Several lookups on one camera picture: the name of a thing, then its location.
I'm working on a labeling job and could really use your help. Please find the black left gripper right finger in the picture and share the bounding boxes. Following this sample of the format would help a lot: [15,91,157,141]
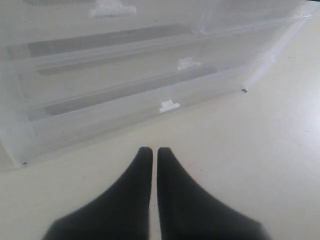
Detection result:
[156,147,269,240]

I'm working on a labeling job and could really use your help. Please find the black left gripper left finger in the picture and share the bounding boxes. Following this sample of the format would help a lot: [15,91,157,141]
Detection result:
[43,147,153,240]

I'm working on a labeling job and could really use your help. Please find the clear bottom wide drawer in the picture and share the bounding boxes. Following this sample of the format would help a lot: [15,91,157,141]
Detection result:
[22,53,273,151]

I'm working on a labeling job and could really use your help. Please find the clear wide drawer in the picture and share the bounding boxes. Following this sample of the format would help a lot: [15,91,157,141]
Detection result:
[22,53,273,151]
[0,20,290,73]

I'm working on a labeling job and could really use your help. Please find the white plastic drawer cabinet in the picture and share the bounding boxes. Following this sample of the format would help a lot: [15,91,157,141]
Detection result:
[0,0,320,166]

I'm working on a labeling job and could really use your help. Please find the clear middle wide drawer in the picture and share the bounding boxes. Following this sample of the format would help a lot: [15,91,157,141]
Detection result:
[0,20,290,73]

